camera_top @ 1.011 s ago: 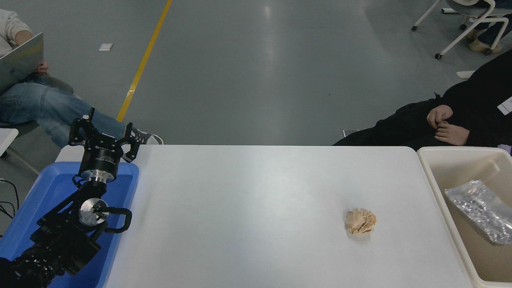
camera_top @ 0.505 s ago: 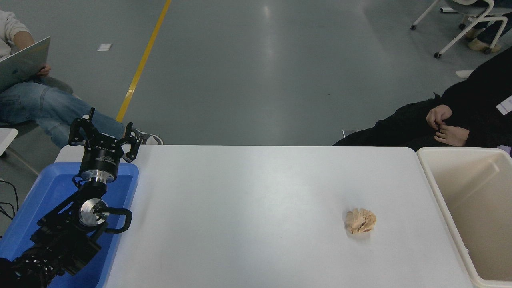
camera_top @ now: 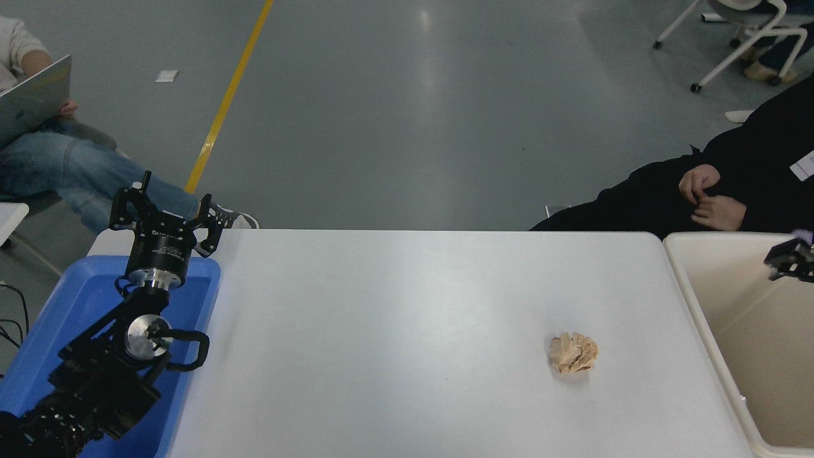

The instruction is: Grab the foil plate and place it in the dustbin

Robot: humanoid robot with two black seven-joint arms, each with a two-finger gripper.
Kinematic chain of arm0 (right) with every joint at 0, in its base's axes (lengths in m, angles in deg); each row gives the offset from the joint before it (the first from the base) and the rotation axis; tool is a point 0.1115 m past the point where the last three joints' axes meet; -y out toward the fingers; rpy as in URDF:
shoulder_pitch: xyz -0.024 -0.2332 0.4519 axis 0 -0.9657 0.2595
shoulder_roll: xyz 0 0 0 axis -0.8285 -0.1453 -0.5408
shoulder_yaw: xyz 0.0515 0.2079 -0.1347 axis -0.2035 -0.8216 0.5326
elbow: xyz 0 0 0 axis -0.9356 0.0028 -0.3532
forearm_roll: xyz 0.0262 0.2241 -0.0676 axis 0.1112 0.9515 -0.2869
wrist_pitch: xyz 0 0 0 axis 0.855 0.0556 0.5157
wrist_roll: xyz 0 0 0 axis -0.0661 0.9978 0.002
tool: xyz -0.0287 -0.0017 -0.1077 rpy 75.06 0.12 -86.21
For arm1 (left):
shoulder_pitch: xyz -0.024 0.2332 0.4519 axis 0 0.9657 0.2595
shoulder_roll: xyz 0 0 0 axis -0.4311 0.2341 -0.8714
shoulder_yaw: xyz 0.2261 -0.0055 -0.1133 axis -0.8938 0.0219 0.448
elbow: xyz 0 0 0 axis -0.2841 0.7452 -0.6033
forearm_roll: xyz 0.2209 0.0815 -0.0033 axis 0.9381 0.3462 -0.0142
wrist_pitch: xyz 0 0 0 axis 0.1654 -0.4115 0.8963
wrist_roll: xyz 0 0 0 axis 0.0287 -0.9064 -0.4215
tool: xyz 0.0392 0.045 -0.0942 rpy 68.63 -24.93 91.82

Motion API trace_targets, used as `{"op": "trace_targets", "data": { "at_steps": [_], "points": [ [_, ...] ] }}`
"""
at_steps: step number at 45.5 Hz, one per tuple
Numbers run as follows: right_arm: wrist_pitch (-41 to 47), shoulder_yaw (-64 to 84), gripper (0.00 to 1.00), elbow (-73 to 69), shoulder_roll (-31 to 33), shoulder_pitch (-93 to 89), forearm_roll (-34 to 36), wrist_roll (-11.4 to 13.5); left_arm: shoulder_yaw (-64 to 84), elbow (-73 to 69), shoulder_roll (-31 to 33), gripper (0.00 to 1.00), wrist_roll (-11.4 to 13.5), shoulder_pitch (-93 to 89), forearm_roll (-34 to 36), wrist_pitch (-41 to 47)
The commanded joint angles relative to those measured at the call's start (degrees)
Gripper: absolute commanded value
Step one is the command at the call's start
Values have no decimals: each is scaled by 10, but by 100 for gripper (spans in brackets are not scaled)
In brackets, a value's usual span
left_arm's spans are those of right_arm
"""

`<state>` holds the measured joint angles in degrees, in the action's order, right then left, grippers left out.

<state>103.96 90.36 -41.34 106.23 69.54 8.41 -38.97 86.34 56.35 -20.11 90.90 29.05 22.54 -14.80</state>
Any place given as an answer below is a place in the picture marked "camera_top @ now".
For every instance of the white flat floor object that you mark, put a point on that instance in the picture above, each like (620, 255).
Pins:
(738, 116)

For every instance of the white paper scrap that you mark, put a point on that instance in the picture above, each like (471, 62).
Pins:
(166, 76)

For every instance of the large pale plastic bin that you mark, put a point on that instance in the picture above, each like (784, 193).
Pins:
(763, 356)

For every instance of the silver laptop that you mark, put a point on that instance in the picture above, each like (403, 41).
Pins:
(28, 102)

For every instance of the person beside the bin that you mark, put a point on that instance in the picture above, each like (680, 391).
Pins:
(757, 152)

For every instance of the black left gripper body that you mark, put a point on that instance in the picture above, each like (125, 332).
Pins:
(160, 252)

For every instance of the bin-side person's right hand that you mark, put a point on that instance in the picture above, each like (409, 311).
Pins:
(699, 180)

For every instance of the person on white chair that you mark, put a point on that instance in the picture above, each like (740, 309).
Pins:
(776, 54)

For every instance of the person with laptop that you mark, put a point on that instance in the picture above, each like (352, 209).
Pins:
(57, 165)

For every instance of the laptop person's hand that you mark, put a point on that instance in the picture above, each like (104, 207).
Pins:
(67, 109)

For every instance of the laptop person's forearm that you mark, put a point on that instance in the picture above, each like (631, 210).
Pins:
(37, 62)

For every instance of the white label card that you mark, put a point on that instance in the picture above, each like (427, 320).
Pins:
(803, 166)

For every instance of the crumpled tan paper ball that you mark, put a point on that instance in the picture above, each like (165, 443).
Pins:
(573, 352)

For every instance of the white wheeled chair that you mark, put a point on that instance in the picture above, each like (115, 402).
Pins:
(757, 28)

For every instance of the bin-side person's left hand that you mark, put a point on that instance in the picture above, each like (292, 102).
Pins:
(722, 214)

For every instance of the white side table corner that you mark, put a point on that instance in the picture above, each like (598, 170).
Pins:
(9, 219)

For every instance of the blue plastic tray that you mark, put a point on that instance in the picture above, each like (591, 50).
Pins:
(76, 299)

